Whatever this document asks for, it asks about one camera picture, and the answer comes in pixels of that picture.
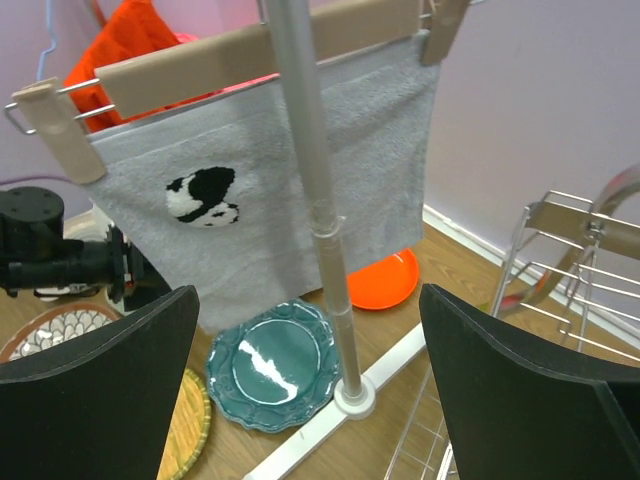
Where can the orange plastic plate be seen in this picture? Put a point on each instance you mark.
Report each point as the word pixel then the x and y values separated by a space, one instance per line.
pixel 386 283

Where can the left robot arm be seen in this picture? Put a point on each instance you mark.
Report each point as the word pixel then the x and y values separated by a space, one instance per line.
pixel 36 256

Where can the woven bamboo plate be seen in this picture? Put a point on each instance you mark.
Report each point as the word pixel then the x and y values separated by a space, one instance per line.
pixel 189 428

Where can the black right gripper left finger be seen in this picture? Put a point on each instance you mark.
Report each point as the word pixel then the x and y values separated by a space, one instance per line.
pixel 99 406

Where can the metal dish rack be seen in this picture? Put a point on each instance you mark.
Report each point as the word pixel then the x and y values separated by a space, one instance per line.
pixel 570 276

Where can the grey panda towel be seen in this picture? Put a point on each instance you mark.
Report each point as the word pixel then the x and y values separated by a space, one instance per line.
pixel 212 196

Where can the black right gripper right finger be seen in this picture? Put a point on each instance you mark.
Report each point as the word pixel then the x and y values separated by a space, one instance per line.
pixel 518 406

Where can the teal scalloped plate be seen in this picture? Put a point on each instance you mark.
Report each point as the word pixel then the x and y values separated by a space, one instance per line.
pixel 275 371

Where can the white clothes rack frame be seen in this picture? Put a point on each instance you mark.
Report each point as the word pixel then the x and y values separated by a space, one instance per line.
pixel 299 37

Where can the beige clip hanger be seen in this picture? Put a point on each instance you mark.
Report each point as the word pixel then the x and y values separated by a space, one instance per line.
pixel 170 76

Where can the brown rim floral plate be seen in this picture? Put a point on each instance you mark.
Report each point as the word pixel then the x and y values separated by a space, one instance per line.
pixel 56 326

